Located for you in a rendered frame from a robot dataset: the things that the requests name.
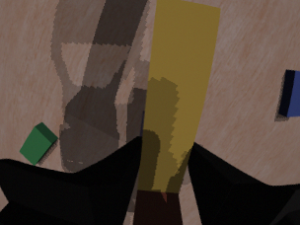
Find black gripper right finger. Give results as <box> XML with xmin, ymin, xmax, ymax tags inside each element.
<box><xmin>187</xmin><ymin>141</ymin><xmax>300</xmax><ymax>225</ymax></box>

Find green block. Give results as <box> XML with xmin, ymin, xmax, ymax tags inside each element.
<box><xmin>20</xmin><ymin>123</ymin><xmax>58</xmax><ymax>165</ymax></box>

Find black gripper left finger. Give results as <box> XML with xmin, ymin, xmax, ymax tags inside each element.
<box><xmin>0</xmin><ymin>136</ymin><xmax>143</xmax><ymax>225</ymax></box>

